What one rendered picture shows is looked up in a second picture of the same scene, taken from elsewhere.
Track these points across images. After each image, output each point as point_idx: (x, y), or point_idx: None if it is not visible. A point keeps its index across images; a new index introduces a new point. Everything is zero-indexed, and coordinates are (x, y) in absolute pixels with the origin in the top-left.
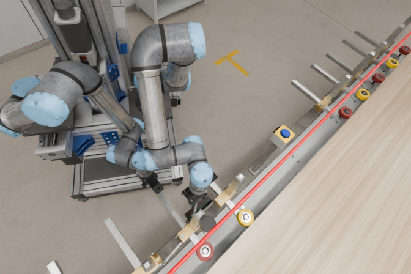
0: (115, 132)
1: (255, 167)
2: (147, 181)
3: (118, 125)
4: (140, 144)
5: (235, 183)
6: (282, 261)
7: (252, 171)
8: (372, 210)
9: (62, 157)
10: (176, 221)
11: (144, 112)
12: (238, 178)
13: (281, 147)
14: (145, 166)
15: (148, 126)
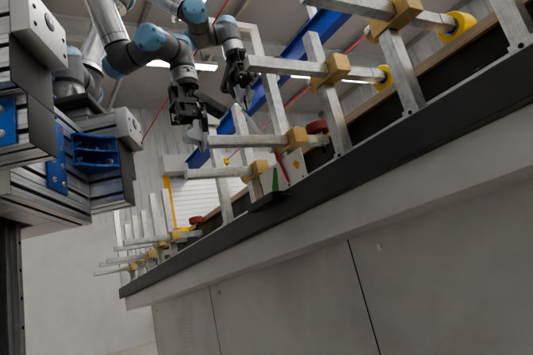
0: (62, 127)
1: (226, 201)
2: (202, 93)
3: (120, 20)
4: (116, 150)
5: (242, 120)
6: None
7: (230, 218)
8: None
9: (57, 52)
10: (274, 135)
11: None
12: (237, 104)
13: (218, 120)
14: None
15: None
